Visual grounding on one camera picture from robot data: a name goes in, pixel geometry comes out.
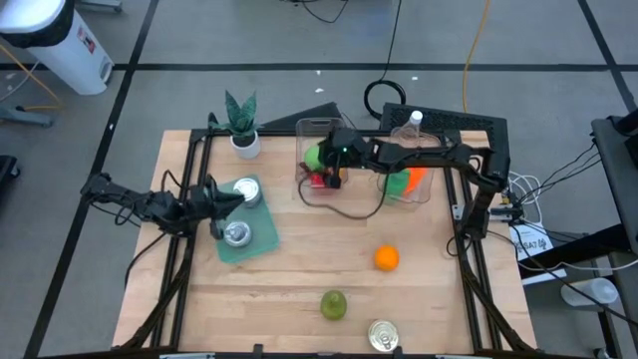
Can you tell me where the black floor cable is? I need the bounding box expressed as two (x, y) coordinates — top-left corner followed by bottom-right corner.
(278, 0), (350, 25)

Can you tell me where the orange fruit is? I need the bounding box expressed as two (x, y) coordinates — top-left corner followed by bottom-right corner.
(373, 243), (401, 273)

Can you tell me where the black floor equipment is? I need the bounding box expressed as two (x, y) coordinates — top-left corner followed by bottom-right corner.
(0, 155), (21, 198)

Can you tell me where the black mesh computer case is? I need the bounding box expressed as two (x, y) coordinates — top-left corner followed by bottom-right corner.
(379, 102), (510, 174)

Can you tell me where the white printed paper sheet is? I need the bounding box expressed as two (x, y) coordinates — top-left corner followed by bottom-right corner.
(508, 222), (554, 262)

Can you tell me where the black electronics box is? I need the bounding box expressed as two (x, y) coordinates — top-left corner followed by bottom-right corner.
(258, 101), (346, 132)

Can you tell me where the green pear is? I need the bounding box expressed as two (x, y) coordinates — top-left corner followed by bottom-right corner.
(319, 289), (349, 322)

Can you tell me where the small grey control box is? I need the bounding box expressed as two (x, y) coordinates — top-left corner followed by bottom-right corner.
(489, 203), (525, 221)

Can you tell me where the grey metal stand foot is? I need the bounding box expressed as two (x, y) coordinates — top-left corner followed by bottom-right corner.
(74, 0), (125, 15)
(0, 105), (55, 129)

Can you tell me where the green apple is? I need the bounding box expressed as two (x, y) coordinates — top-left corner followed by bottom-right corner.
(303, 143), (328, 174)

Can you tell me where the translucent plastic jug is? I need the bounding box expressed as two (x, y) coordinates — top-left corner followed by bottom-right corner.
(560, 276), (620, 313)

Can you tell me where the green plant in white pot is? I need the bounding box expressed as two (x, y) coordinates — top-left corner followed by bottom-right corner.
(207, 90), (264, 161)

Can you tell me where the yellow cable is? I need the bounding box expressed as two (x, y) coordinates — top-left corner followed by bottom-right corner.
(461, 0), (493, 114)
(0, 43), (66, 112)

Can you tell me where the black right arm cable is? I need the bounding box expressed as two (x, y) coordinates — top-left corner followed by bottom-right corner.
(297, 174), (391, 221)

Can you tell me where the dark grey side table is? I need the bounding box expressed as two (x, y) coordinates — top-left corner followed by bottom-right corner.
(590, 108), (638, 258)

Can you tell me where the teal translucent plastic bin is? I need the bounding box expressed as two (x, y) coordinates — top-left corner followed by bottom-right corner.
(208, 174), (280, 264)

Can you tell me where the white trash bin black liner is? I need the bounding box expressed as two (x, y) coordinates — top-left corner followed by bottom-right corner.
(0, 0), (115, 97)

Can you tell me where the orange plastic bottle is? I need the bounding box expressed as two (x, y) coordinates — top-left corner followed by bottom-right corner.
(404, 167), (430, 195)

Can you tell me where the red bell pepper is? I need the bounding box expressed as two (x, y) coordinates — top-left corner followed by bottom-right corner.
(308, 172), (334, 190)

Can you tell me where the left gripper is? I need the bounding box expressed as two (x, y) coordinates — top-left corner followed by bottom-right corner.
(191, 174), (246, 240)

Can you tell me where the white cable bundle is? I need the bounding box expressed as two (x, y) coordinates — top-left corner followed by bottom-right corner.
(500, 168), (544, 225)

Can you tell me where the black coiled cable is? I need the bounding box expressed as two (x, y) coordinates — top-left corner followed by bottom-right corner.
(363, 0), (407, 121)

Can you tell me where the black metal beam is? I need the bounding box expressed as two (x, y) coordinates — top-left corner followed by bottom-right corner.
(517, 222), (633, 280)

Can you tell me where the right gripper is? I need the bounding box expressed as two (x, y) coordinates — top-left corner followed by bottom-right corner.
(317, 127), (373, 189)

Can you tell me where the gold lid tin can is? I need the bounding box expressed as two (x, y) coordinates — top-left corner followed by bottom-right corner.
(367, 318), (400, 353)

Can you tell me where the silver tuna can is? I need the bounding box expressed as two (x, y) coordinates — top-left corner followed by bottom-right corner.
(232, 177), (263, 209)
(222, 220), (253, 249)

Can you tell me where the clear bottle with white cap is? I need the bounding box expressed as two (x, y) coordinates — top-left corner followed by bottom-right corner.
(391, 110), (440, 151)

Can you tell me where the clear plastic bin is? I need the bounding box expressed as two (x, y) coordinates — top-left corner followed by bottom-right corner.
(294, 117), (349, 194)
(377, 127), (435, 205)

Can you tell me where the green plastic bottle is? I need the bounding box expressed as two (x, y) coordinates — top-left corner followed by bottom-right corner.
(382, 168), (413, 205)

